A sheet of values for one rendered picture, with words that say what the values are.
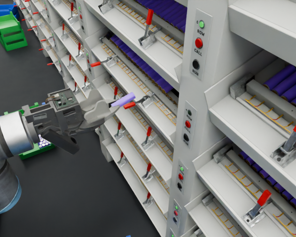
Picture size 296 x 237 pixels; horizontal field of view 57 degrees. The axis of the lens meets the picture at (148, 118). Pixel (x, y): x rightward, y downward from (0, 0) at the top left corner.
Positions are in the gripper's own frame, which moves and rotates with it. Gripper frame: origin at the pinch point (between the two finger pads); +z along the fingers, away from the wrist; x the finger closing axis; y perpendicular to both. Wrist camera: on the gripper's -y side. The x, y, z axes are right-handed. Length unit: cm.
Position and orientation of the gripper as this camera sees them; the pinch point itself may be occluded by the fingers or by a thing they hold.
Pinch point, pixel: (113, 107)
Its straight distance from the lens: 69.5
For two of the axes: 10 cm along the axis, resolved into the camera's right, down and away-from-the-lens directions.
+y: -0.1, -7.3, -6.9
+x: -4.7, -6.0, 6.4
